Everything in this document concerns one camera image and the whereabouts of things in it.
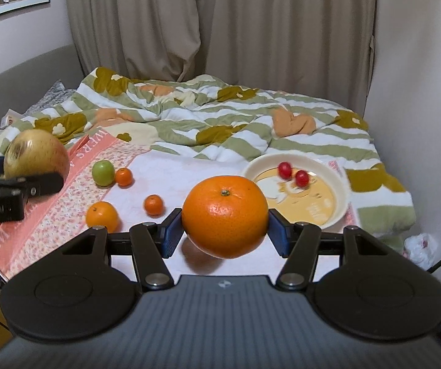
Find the white and pink floral towel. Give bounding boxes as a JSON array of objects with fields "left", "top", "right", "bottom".
[{"left": 0, "top": 134, "right": 361, "bottom": 282}]

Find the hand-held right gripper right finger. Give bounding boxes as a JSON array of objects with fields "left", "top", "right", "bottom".
[{"left": 267, "top": 208, "right": 403, "bottom": 292}]

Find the yellow apple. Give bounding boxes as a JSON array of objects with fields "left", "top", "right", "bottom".
[{"left": 3, "top": 129, "right": 70, "bottom": 181}]

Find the cream plate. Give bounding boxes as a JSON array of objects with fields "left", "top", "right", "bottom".
[{"left": 241, "top": 153, "right": 350, "bottom": 233}]

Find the large orange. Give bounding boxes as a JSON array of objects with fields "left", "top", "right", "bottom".
[{"left": 181, "top": 175, "right": 269, "bottom": 260}]

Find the small mandarin orange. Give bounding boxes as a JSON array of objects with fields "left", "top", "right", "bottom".
[
  {"left": 144, "top": 194, "right": 165, "bottom": 216},
  {"left": 114, "top": 168, "right": 134, "bottom": 188}
]

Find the medium orange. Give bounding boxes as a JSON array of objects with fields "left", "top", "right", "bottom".
[{"left": 85, "top": 201, "right": 120, "bottom": 233}]

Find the green striped floral blanket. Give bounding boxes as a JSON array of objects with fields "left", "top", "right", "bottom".
[{"left": 0, "top": 67, "right": 415, "bottom": 240}]

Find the small green apple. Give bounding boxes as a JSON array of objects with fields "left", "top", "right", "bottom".
[{"left": 92, "top": 159, "right": 115, "bottom": 187}]

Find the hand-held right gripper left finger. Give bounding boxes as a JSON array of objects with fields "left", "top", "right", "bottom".
[{"left": 61, "top": 208, "right": 185, "bottom": 292}]

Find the small printed box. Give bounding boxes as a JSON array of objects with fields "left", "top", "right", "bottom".
[{"left": 0, "top": 109, "right": 23, "bottom": 130}]

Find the beige curtain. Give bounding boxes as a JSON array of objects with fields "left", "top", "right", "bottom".
[
  {"left": 193, "top": 0, "right": 379, "bottom": 121},
  {"left": 63, "top": 0, "right": 203, "bottom": 82}
]

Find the white plastic bag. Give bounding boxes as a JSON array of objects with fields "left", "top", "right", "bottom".
[{"left": 403, "top": 232, "right": 439, "bottom": 270}]

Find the grey patterned cloth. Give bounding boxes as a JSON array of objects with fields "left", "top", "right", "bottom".
[{"left": 20, "top": 80, "right": 80, "bottom": 117}]

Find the grey bed headboard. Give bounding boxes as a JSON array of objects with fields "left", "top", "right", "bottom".
[{"left": 0, "top": 44, "right": 87, "bottom": 125}]

